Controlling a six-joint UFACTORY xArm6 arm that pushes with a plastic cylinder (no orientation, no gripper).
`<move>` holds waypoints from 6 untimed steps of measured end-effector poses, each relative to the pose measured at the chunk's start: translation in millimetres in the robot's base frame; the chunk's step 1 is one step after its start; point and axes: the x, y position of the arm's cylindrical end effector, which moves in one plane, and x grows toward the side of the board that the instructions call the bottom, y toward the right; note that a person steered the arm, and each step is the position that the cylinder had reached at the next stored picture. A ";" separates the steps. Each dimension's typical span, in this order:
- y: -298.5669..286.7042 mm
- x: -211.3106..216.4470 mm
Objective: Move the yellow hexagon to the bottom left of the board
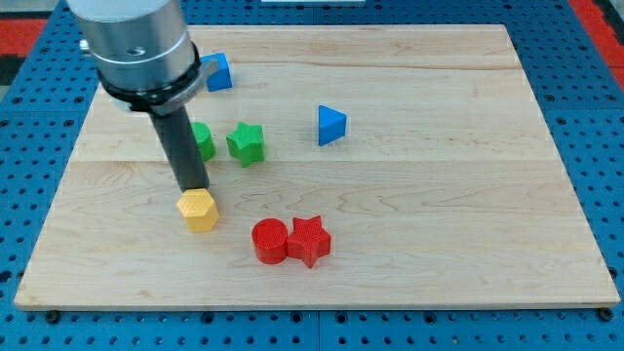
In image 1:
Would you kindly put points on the yellow hexagon block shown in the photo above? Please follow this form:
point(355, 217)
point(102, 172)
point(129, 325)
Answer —
point(198, 209)

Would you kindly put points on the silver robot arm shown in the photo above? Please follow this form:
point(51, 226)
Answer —
point(143, 52)

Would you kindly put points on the wooden board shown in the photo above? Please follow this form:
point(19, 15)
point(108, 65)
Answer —
point(447, 191)

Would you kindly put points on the blue triangle block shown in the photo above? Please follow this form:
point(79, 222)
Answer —
point(331, 125)

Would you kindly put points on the red star block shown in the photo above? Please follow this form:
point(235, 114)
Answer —
point(309, 240)

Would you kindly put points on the green star block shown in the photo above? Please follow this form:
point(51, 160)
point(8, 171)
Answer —
point(246, 143)

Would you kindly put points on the red cylinder block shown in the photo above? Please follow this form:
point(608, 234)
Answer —
point(270, 236)

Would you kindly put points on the green cylinder block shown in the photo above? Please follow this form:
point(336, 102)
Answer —
point(204, 140)

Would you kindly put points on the blue cube block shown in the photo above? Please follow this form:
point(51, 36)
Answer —
point(221, 79)

